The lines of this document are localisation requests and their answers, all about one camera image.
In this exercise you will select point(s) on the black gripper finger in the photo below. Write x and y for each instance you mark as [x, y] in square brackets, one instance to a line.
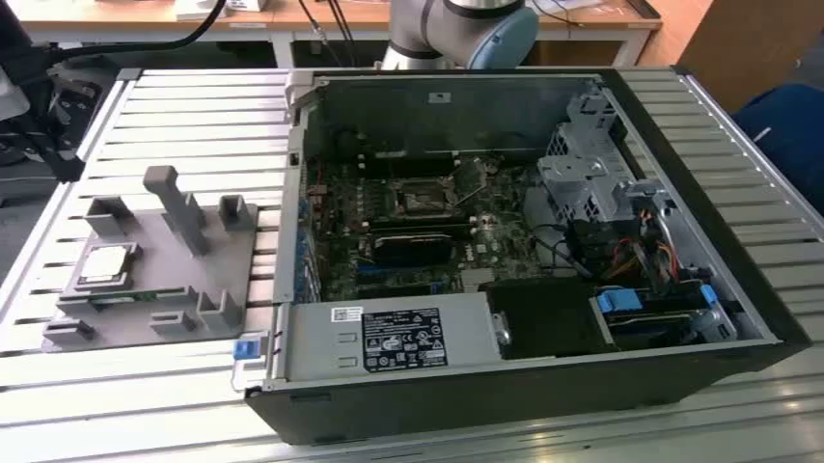
[19, 147]
[67, 159]

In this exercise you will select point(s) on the silver CPU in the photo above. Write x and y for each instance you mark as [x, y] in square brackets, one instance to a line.
[103, 264]

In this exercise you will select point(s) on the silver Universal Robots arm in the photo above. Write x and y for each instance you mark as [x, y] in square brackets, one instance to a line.
[418, 29]

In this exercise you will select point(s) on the CPU socket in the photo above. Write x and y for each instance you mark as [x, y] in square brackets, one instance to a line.
[421, 202]

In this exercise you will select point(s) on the black RAM slot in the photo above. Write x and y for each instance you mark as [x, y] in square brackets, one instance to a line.
[418, 229]
[418, 222]

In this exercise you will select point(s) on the grey table corner cap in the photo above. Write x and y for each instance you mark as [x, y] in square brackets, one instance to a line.
[130, 73]

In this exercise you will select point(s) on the wooden desk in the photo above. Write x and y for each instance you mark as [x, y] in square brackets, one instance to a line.
[128, 22]

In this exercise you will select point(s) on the white box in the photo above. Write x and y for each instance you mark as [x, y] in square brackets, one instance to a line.
[196, 12]

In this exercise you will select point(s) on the grey parts rack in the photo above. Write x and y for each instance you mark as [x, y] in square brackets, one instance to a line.
[154, 289]

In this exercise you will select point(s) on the green RAM stick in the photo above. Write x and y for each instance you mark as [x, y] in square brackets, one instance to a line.
[144, 295]

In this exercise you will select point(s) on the blue case latch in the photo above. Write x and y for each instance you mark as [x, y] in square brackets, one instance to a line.
[246, 350]

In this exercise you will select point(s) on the grey power supply unit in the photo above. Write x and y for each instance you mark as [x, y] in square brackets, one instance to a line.
[308, 337]

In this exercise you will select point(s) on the silver chipset heatsink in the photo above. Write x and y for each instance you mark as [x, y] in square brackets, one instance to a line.
[475, 279]

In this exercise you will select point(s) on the green motherboard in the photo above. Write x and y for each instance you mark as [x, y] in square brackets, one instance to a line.
[495, 231]

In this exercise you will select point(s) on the black open PC case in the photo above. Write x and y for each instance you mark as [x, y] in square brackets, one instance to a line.
[450, 405]

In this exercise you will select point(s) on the silver metal drive cage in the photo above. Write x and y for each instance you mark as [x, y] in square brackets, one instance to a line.
[580, 188]

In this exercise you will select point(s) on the black fan shroud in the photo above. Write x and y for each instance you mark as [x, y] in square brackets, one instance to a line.
[548, 318]

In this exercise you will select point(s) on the blue disk carrier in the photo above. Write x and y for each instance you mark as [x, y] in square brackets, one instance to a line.
[618, 301]

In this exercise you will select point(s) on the blue plastic clip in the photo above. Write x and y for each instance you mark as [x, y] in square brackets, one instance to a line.
[706, 295]

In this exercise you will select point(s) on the metal disk bay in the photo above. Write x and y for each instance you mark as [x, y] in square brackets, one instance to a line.
[714, 328]

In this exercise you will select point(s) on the brown wooden cabinet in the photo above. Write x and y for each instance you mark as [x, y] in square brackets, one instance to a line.
[753, 43]

